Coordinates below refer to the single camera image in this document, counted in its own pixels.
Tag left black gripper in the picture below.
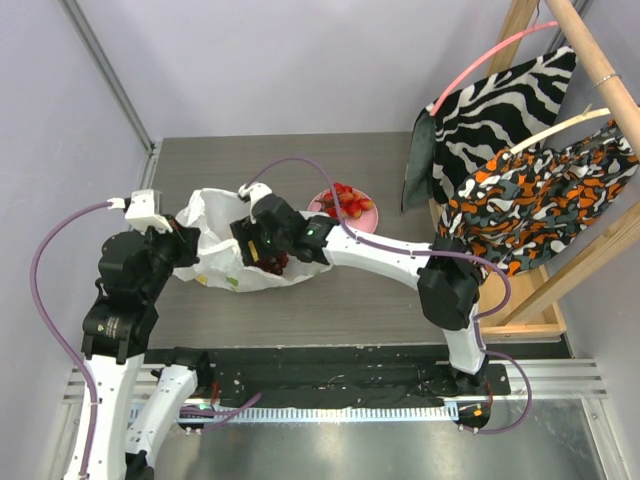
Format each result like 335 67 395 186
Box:
140 213 201 299

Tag purple grape bunch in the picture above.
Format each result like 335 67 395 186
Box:
255 252 289 276

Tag white plastic bag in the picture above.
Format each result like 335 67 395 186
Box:
173 188 330 293

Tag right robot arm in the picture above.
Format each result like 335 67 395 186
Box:
231 184 488 395

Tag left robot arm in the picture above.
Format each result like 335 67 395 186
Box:
70 224 214 479

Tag pink plate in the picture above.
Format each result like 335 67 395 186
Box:
307 183 379 233

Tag wooden clothes rack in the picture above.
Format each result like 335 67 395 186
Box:
428 0 640 342

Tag aluminium corner profile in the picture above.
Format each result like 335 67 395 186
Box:
59 0 154 154

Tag orange camouflage cloth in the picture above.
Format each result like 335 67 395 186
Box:
437 120 639 276

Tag zebra pattern cloth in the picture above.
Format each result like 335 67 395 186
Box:
400 46 578 211

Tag pink hanger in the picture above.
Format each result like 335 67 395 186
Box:
428 21 559 117

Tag cream hanger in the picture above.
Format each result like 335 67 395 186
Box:
509 108 611 155

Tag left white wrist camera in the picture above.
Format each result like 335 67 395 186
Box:
107 189 174 234

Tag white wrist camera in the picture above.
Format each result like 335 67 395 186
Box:
107 189 174 234
237 182 272 204

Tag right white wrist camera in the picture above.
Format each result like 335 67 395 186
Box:
237 182 272 204

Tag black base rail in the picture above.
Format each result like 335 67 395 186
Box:
144 344 511 409

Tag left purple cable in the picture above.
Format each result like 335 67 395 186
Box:
28 199 121 476

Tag purple cable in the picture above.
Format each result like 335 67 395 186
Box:
244 156 533 435
28 199 121 476

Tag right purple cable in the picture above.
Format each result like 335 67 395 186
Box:
244 156 533 435

